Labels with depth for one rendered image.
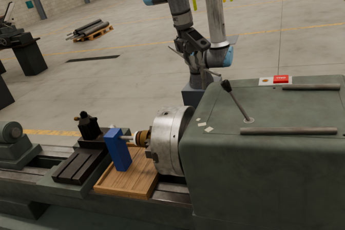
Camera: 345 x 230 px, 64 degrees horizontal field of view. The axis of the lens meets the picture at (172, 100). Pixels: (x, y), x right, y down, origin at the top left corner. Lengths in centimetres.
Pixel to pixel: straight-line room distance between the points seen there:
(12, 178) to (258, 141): 149
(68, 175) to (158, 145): 57
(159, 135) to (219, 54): 62
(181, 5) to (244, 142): 53
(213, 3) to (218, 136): 78
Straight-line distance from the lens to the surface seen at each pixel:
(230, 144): 93
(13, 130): 192
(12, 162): 199
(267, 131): 93
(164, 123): 114
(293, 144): 91
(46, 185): 162
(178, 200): 130
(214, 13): 151
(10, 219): 223
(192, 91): 163
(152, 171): 145
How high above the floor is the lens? 182
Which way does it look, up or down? 27 degrees down
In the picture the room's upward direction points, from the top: 13 degrees counter-clockwise
